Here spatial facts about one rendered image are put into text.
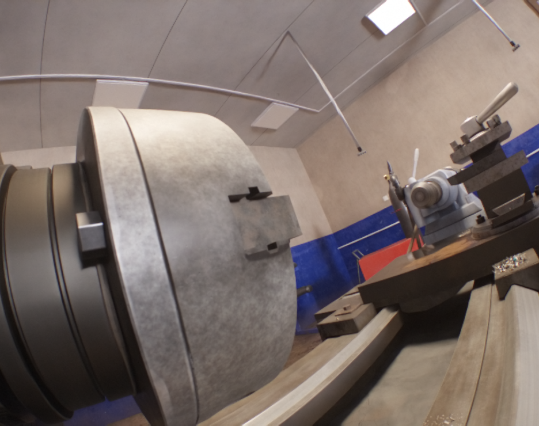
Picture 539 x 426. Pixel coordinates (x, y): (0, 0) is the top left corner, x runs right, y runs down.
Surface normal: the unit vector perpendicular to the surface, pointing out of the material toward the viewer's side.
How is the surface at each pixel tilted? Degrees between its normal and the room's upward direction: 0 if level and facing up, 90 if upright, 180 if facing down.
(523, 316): 36
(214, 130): 66
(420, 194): 90
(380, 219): 90
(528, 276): 90
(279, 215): 94
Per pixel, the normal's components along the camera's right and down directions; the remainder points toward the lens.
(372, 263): -0.47, -0.02
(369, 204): -0.72, 0.12
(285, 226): 0.62, -0.33
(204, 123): 0.34, -0.79
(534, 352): 0.06, -0.97
